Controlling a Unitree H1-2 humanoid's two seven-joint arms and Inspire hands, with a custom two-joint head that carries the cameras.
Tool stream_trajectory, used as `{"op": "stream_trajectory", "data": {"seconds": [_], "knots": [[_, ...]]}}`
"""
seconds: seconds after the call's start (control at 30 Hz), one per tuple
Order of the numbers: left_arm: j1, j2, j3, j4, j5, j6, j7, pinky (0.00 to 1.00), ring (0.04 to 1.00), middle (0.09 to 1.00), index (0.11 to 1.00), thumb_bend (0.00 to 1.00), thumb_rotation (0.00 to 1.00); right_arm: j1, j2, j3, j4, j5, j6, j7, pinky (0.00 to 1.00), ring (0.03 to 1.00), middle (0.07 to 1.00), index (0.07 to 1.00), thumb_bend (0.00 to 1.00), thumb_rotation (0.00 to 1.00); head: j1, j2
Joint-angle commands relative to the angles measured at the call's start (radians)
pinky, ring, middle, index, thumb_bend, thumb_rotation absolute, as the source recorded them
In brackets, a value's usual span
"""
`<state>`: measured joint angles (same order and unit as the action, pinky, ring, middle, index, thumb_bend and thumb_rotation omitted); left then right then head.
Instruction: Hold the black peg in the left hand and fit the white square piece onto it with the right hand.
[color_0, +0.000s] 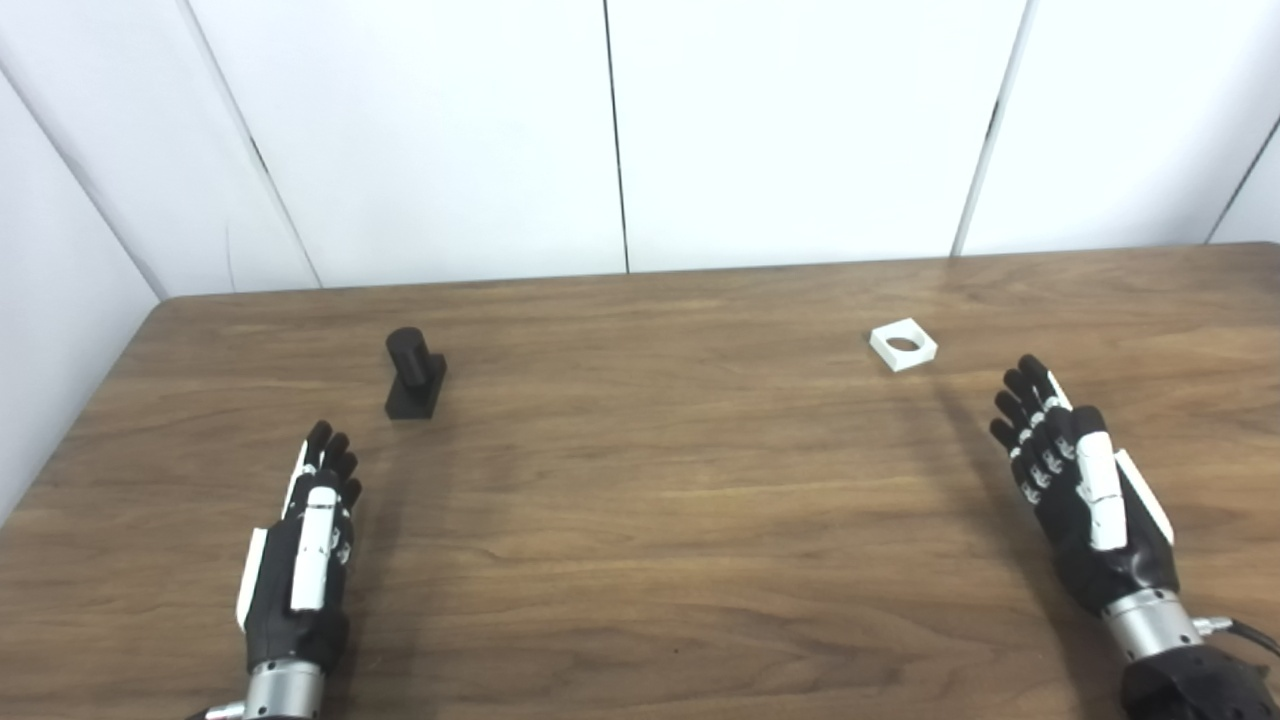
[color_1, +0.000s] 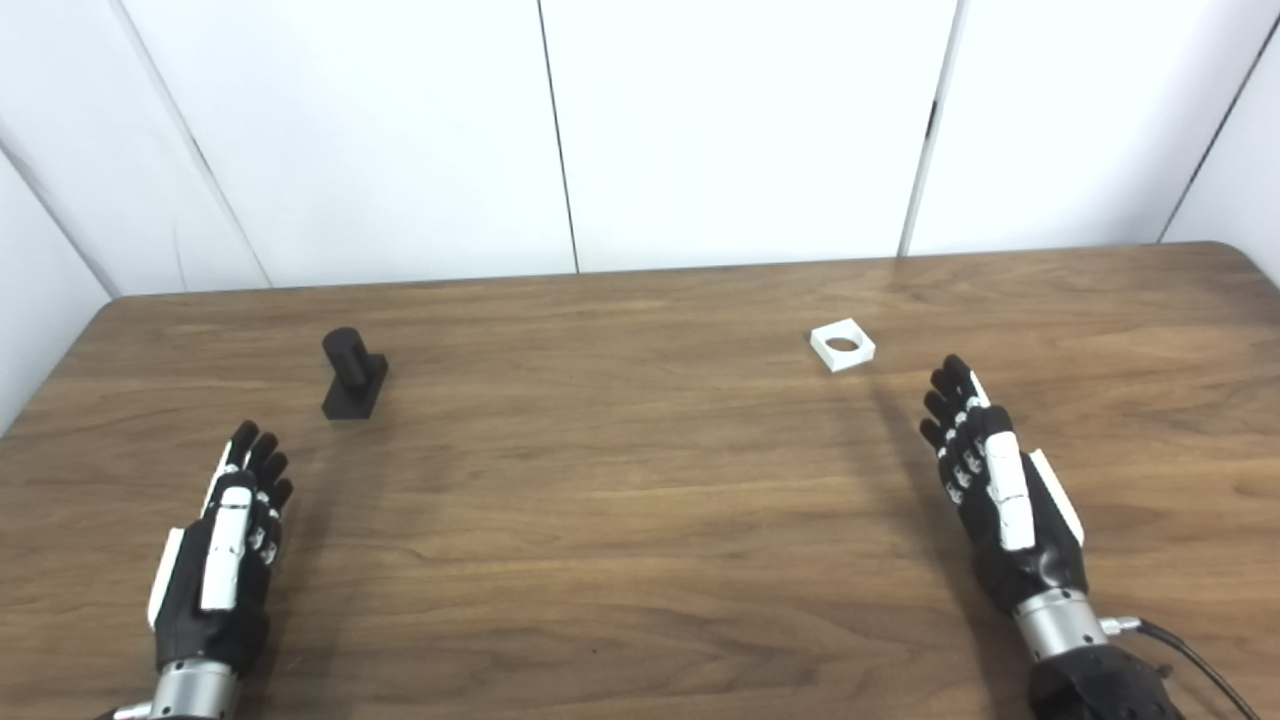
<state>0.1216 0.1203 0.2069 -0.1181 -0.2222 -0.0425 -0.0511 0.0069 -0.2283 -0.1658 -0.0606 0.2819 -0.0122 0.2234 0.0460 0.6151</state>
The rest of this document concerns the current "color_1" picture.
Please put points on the black peg with base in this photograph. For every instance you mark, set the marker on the black peg with base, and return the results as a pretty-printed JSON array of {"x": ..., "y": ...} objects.
[{"x": 352, "y": 385}]

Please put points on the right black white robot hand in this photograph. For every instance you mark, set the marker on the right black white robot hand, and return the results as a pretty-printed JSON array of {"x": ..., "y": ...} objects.
[{"x": 1030, "y": 540}]

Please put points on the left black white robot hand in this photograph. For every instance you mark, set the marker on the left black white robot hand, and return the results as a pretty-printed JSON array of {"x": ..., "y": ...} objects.
[{"x": 215, "y": 590}]

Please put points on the white square piece with hole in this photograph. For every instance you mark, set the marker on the white square piece with hole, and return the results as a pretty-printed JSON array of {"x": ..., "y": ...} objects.
[{"x": 828, "y": 356}]

